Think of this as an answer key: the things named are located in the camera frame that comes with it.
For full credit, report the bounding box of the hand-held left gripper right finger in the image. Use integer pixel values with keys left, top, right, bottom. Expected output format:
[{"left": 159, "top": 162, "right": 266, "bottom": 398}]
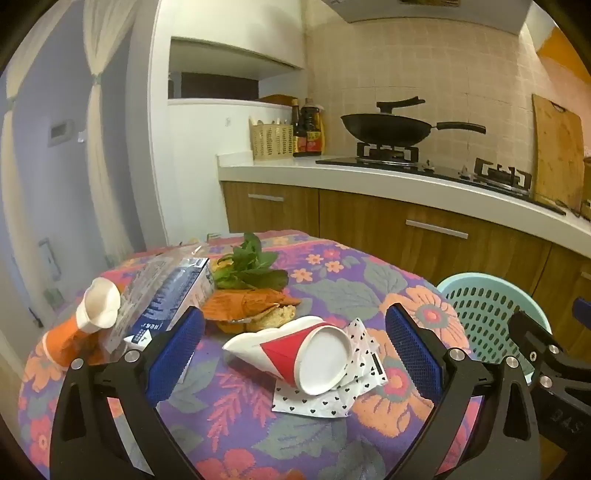
[{"left": 385, "top": 302, "right": 541, "bottom": 480}]

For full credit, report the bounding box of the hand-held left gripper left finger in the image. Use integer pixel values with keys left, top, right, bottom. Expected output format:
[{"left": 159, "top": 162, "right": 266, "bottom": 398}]
[{"left": 50, "top": 305, "right": 206, "bottom": 480}]

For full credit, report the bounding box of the teal perforated plastic basket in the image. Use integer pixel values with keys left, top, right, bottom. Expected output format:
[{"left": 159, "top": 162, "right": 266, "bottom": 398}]
[{"left": 436, "top": 273, "right": 552, "bottom": 376}]

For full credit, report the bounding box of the blue and white milk carton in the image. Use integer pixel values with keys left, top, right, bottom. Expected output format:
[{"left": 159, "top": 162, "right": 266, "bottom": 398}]
[{"left": 124, "top": 257, "right": 215, "bottom": 344}]

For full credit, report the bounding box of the orange snack wrapper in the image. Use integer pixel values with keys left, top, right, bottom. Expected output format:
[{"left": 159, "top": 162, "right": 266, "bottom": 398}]
[{"left": 203, "top": 289, "right": 302, "bottom": 322}]

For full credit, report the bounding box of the green leafy vegetable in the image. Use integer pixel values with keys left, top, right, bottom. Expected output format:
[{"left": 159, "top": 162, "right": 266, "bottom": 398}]
[{"left": 212, "top": 232, "right": 289, "bottom": 291}]

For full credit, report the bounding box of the red and white paper cup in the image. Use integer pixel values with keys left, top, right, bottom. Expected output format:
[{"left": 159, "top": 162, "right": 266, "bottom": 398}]
[{"left": 223, "top": 316, "right": 354, "bottom": 397}]

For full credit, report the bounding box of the heart print paper wrapper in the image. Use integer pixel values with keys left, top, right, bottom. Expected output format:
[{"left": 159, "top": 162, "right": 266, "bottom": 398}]
[{"left": 270, "top": 318, "right": 389, "bottom": 418}]

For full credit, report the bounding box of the clear plastic bag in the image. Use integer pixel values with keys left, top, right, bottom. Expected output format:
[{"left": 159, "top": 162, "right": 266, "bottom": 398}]
[{"left": 104, "top": 244, "right": 208, "bottom": 356}]

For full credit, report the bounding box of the bread piece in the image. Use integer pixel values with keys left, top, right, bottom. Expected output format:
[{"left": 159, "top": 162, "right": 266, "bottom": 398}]
[{"left": 249, "top": 305, "right": 296, "bottom": 332}]

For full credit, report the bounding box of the orange and white plastic bottle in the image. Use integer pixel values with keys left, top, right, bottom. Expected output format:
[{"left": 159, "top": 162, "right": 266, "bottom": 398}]
[{"left": 41, "top": 278, "right": 122, "bottom": 367}]

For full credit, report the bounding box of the floral tablecloth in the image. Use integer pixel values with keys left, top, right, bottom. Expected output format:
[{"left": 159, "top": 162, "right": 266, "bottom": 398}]
[{"left": 18, "top": 231, "right": 481, "bottom": 480}]

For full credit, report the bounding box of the wooden kitchen cabinet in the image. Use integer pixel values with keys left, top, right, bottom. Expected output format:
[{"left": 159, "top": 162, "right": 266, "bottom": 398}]
[{"left": 221, "top": 181, "right": 591, "bottom": 356}]

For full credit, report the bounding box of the black burner grate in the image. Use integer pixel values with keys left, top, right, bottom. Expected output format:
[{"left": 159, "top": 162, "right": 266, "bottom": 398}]
[
  {"left": 356, "top": 143, "right": 420, "bottom": 164},
  {"left": 473, "top": 158, "right": 533, "bottom": 190}
]

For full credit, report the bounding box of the wooden cutting board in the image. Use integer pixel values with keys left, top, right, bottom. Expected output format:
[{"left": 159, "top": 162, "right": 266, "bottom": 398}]
[{"left": 532, "top": 93, "right": 586, "bottom": 210}]

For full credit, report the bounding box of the black gas stove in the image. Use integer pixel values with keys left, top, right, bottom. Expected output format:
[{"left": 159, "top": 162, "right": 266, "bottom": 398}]
[{"left": 316, "top": 143, "right": 566, "bottom": 216}]

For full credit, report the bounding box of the white kitchen countertop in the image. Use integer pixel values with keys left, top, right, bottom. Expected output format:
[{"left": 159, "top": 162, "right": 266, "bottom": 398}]
[{"left": 217, "top": 152, "right": 591, "bottom": 260}]

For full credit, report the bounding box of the white curtain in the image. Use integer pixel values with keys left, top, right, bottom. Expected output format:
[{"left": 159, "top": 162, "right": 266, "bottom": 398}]
[{"left": 83, "top": 0, "right": 153, "bottom": 261}]

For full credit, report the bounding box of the black wok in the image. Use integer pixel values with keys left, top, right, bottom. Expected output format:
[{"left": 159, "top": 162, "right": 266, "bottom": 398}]
[{"left": 341, "top": 114, "right": 487, "bottom": 145}]

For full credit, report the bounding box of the cream plastic utensil holder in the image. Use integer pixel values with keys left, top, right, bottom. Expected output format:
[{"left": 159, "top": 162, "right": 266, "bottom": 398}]
[{"left": 249, "top": 116, "right": 295, "bottom": 161}]

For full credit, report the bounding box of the dark sauce bottle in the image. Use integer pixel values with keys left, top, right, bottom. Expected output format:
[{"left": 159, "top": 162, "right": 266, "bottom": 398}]
[{"left": 292, "top": 98, "right": 308, "bottom": 158}]

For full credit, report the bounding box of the black cooking utensil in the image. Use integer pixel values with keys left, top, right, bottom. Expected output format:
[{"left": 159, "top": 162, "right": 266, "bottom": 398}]
[{"left": 376, "top": 96, "right": 426, "bottom": 114}]

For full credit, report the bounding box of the range hood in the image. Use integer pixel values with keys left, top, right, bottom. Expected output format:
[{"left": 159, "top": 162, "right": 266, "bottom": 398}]
[{"left": 318, "top": 0, "right": 527, "bottom": 36}]

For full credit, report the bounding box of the black power cable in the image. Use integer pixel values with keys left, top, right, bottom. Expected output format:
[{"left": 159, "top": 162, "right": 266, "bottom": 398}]
[{"left": 553, "top": 198, "right": 591, "bottom": 219}]

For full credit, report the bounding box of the long metal cabinet handle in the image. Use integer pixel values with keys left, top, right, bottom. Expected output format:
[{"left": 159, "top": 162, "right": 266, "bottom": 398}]
[{"left": 405, "top": 219, "right": 469, "bottom": 240}]

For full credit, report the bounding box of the wall socket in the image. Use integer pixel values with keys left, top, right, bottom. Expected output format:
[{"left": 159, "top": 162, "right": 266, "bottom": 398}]
[{"left": 39, "top": 237, "right": 62, "bottom": 281}]

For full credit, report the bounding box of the white wall switch panel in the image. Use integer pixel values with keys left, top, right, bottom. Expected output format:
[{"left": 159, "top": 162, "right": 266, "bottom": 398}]
[{"left": 48, "top": 120, "right": 75, "bottom": 147}]

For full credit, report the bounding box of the orange wall cabinet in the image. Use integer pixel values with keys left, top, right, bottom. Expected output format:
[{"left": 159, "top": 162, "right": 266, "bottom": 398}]
[{"left": 537, "top": 18, "right": 591, "bottom": 80}]

